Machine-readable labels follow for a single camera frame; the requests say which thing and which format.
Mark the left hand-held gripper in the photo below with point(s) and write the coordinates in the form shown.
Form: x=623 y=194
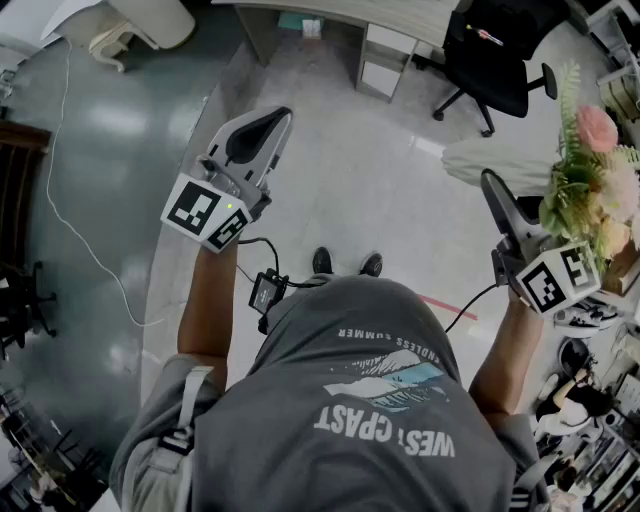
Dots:
x=190 y=210

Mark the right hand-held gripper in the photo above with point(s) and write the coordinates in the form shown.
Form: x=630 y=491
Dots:
x=545 y=285

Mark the pink flowers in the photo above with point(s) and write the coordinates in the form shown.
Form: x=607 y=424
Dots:
x=595 y=125

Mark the person's left forearm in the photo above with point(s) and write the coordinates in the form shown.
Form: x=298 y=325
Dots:
x=210 y=300

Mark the person's right forearm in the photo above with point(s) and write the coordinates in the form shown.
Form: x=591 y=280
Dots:
x=505 y=360

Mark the grey wooden desk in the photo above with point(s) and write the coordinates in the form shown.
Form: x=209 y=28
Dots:
x=380 y=15

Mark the white office desk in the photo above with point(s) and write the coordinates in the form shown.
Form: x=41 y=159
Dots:
x=620 y=75

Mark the red floor tape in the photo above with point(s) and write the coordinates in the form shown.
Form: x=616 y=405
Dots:
x=447 y=307

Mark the small white box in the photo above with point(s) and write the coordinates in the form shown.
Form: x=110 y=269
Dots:
x=312 y=30

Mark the teal box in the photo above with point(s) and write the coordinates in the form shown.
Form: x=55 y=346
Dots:
x=291 y=20

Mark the black office chair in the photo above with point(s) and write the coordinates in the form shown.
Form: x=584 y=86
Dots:
x=480 y=75

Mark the brown cardboard box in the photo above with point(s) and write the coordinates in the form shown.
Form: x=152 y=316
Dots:
x=625 y=270

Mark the white and black sneaker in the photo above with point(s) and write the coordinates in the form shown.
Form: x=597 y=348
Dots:
x=585 y=320

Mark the person's black right shoe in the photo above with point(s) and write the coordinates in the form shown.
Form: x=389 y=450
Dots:
x=372 y=264

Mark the person's black shoe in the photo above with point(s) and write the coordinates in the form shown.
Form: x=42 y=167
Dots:
x=372 y=264
x=321 y=260

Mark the person's black left shoe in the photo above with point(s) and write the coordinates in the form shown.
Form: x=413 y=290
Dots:
x=321 y=260

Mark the black waist device box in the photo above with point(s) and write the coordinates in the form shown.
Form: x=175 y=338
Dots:
x=265 y=294

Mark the red and yellow pen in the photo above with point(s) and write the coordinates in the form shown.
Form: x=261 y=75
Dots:
x=485 y=35

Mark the dark wooden cabinet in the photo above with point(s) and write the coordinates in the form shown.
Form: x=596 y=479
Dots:
x=20 y=200

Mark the person's grey printed t-shirt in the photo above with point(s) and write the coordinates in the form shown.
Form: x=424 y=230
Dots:
x=310 y=450

